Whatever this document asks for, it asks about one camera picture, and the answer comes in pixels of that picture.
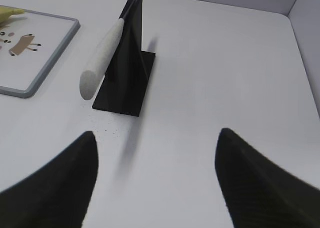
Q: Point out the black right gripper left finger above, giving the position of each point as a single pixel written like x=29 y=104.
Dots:
x=56 y=195

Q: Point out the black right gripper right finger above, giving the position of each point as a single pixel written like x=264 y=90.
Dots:
x=259 y=193

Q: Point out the knife with white handle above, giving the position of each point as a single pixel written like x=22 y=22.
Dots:
x=98 y=63

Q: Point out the yellow plastic banana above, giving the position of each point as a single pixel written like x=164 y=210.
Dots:
x=6 y=13

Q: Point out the black knife stand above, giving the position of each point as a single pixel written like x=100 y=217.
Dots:
x=126 y=78

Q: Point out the white cutting board grey rim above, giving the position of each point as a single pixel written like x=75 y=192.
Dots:
x=30 y=45

